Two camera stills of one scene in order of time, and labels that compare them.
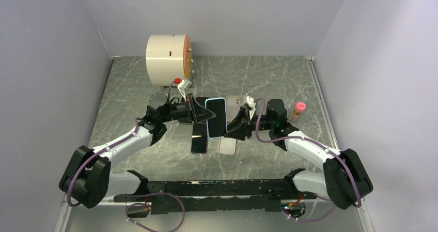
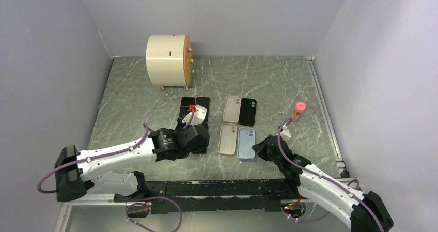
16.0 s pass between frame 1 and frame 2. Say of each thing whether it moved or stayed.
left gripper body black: moved
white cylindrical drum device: stayed
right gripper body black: moved
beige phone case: stayed
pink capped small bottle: stayed
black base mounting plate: stayed
